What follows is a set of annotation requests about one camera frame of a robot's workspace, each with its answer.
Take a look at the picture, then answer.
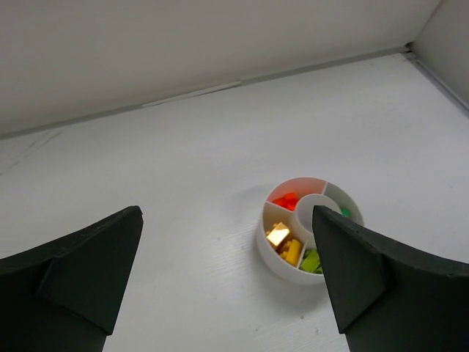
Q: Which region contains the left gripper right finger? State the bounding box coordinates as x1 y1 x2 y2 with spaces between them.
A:
312 206 468 351

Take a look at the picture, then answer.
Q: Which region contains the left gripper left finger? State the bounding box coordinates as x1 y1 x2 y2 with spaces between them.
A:
1 206 144 351

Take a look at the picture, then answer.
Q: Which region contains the lime lego brick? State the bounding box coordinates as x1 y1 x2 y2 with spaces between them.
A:
299 249 323 274

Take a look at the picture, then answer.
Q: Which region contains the green lego brick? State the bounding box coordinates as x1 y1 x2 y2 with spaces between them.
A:
341 208 350 218

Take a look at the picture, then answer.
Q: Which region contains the yellow-orange lego brick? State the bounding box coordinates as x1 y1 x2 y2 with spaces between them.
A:
279 239 303 267

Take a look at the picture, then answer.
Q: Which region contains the white divided round container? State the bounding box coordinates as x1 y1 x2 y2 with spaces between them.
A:
255 177 364 285

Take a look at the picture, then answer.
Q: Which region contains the yellow tall lego brick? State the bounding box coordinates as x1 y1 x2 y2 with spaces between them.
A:
265 222 290 251

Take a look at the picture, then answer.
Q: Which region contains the orange round lego ring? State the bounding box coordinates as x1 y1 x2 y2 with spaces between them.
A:
273 192 298 212

